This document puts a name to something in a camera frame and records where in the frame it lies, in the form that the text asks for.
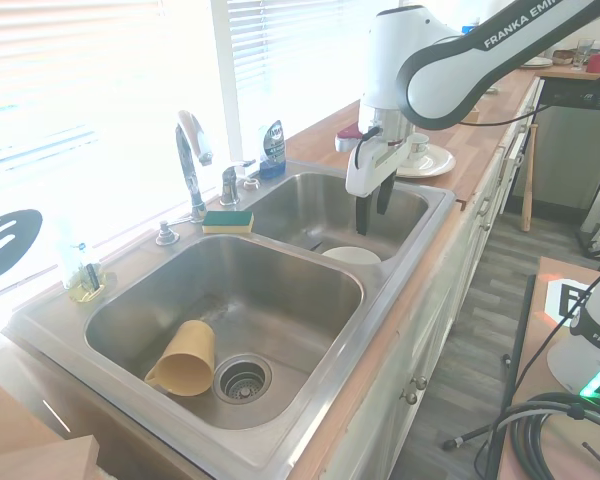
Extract white kitchen cabinets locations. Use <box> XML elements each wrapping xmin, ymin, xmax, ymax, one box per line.
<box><xmin>289</xmin><ymin>79</ymin><xmax>546</xmax><ymax>480</ymax></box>

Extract white bowl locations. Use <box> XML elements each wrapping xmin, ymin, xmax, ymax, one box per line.
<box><xmin>321</xmin><ymin>245</ymin><xmax>383</xmax><ymax>267</ymax></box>

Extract black tripod leg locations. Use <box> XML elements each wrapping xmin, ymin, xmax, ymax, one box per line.
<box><xmin>442</xmin><ymin>421</ymin><xmax>497</xmax><ymax>452</ymax></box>

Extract thin black cable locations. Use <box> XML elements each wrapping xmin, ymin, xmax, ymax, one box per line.
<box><xmin>457</xmin><ymin>68</ymin><xmax>600</xmax><ymax>128</ymax></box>

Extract blue dish soap bottle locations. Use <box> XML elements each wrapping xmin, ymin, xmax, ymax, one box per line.
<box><xmin>257</xmin><ymin>118</ymin><xmax>287</xmax><ymax>181</ymax></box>

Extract white teacup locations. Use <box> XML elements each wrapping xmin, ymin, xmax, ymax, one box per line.
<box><xmin>407</xmin><ymin>132</ymin><xmax>432</xmax><ymax>158</ymax></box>

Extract chrome sink hole cap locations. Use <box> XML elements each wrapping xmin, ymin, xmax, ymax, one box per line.
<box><xmin>154</xmin><ymin>218</ymin><xmax>181</xmax><ymax>247</ymax></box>

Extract yellow and green sponge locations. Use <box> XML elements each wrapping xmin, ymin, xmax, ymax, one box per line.
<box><xmin>201</xmin><ymin>209</ymin><xmax>256</xmax><ymax>236</ymax></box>

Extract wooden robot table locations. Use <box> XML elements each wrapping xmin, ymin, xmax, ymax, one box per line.
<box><xmin>508</xmin><ymin>255</ymin><xmax>600</xmax><ymax>480</ymax></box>

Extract chrome faucet lever handle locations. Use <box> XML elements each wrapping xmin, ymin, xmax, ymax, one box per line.
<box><xmin>218</xmin><ymin>159</ymin><xmax>258</xmax><ymax>208</ymax></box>

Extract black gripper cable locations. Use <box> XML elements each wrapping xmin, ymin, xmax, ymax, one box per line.
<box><xmin>353</xmin><ymin>126</ymin><xmax>382</xmax><ymax>172</ymax></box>

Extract yellow plastic holder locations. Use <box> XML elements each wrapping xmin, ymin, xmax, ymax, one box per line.
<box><xmin>68</xmin><ymin>270</ymin><xmax>119</xmax><ymax>304</ymax></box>

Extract red and white container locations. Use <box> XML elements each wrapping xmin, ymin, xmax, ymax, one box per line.
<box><xmin>333</xmin><ymin>122</ymin><xmax>364</xmax><ymax>153</ymax></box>

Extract yellow plastic cup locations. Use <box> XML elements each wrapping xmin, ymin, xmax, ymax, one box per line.
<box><xmin>144</xmin><ymin>319</ymin><xmax>217</xmax><ymax>398</ymax></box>

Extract white window blinds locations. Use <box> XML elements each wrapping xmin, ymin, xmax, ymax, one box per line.
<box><xmin>226</xmin><ymin>0</ymin><xmax>381</xmax><ymax>151</ymax></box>
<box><xmin>0</xmin><ymin>0</ymin><xmax>222</xmax><ymax>176</ymax></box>

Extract chrome gooseneck faucet spout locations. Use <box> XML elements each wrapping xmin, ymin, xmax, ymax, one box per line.
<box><xmin>174</xmin><ymin>109</ymin><xmax>215</xmax><ymax>224</ymax></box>

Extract white dinner plate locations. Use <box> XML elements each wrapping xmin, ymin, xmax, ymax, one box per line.
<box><xmin>394</xmin><ymin>144</ymin><xmax>457</xmax><ymax>179</ymax></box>

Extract black stand pole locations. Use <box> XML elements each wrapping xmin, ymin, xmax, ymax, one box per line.
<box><xmin>497</xmin><ymin>273</ymin><xmax>537</xmax><ymax>419</ymax></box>

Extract steel dishwasher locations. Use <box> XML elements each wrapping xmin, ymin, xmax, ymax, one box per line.
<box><xmin>509</xmin><ymin>76</ymin><xmax>600</xmax><ymax>214</ymax></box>

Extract black and white marker tag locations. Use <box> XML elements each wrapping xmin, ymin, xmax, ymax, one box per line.
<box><xmin>546</xmin><ymin>278</ymin><xmax>599</xmax><ymax>322</ymax></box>

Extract metal sink drain strainer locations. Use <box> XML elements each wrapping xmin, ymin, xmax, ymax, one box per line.
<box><xmin>213</xmin><ymin>353</ymin><xmax>274</xmax><ymax>404</ymax></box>

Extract stainless steel double sink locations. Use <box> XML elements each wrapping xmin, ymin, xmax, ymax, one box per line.
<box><xmin>2</xmin><ymin>158</ymin><xmax>457</xmax><ymax>477</ymax></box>

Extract clear plastic bottle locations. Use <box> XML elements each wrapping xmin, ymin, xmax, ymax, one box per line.
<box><xmin>54</xmin><ymin>213</ymin><xmax>104</xmax><ymax>292</ymax></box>

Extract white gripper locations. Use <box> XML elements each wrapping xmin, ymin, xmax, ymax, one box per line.
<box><xmin>344</xmin><ymin>133</ymin><xmax>413</xmax><ymax>237</ymax></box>

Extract clear drinking glass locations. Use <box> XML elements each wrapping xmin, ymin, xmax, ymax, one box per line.
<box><xmin>572</xmin><ymin>38</ymin><xmax>597</xmax><ymax>71</ymax></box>

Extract grey cable bundle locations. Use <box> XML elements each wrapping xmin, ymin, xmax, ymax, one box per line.
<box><xmin>473</xmin><ymin>391</ymin><xmax>600</xmax><ymax>480</ymax></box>

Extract wooden cutting board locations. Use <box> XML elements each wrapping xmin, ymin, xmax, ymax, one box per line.
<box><xmin>0</xmin><ymin>366</ymin><xmax>102</xmax><ymax>480</ymax></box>

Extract black slotted spatula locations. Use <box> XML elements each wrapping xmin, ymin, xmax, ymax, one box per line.
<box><xmin>0</xmin><ymin>208</ymin><xmax>45</xmax><ymax>283</ymax></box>

